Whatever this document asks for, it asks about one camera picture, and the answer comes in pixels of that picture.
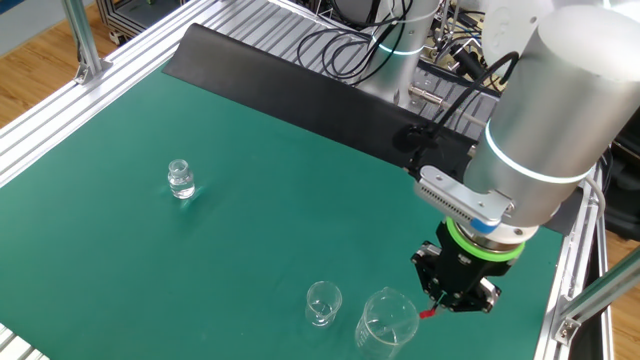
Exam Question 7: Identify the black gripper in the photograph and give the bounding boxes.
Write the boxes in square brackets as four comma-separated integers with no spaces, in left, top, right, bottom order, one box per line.
[410,222,516,315]

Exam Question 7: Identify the glass dropper with red bulb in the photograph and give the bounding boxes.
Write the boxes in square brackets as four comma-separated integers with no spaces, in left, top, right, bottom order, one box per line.
[360,302,441,337]

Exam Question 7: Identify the large glass beaker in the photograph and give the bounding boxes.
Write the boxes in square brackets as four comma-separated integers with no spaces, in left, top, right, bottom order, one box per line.
[354,286,421,360]

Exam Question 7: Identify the small glass beaker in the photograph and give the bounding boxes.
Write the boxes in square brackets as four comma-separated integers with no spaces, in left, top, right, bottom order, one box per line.
[304,280,344,329]

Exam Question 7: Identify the black office chair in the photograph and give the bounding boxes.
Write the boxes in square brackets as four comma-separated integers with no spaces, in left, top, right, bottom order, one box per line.
[597,109,640,241]

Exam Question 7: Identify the black cylindrical device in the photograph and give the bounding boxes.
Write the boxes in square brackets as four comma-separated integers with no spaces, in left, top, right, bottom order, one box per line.
[452,47,489,84]

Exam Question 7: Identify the black rubber mat strip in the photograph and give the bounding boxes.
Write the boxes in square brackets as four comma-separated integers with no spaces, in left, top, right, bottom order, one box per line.
[162,23,585,236]

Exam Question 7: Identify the small clear glass bottle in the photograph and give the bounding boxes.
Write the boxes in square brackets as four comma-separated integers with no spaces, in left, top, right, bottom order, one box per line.
[167,158,197,201]

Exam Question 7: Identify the green table mat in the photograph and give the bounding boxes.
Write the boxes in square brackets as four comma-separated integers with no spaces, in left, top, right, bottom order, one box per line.
[0,64,565,360]

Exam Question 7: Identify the green flange ring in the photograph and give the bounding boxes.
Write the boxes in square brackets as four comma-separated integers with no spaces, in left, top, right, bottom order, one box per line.
[445,217,526,263]

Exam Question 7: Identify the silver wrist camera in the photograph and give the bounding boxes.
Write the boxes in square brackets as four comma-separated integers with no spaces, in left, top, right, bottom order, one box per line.
[413,165,516,235]

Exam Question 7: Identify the aluminium frame post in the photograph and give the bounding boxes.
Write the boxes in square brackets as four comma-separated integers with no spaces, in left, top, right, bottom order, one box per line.
[552,259,640,346]
[60,0,114,85]

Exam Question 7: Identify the black camera cable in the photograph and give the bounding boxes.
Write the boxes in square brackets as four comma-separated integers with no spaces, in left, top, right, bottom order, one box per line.
[392,49,521,174]

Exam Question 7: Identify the grey hose with metal connector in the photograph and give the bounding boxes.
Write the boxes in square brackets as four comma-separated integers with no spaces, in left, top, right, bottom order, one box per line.
[408,84,607,221]

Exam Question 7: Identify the black striped cart frame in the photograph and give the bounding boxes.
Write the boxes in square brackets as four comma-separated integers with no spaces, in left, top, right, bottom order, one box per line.
[95,0,191,46]

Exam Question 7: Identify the aluminium profile table frame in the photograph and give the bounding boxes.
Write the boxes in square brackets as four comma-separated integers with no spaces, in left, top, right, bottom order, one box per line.
[0,0,616,360]

